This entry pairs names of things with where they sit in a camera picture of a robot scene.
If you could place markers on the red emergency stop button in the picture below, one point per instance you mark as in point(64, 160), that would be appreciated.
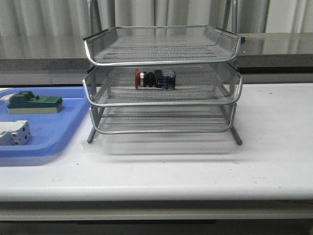
point(163, 79)

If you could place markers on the silver wire rack frame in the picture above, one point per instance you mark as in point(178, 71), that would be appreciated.
point(162, 79)

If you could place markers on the white circuit breaker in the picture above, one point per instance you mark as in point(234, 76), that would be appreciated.
point(14, 132)

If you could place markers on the green electrical module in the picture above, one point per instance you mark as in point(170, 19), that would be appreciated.
point(25, 102)

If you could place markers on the blue plastic tray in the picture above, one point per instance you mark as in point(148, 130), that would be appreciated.
point(50, 132)

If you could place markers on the grey stone counter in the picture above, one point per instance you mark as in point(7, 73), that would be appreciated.
point(61, 60)

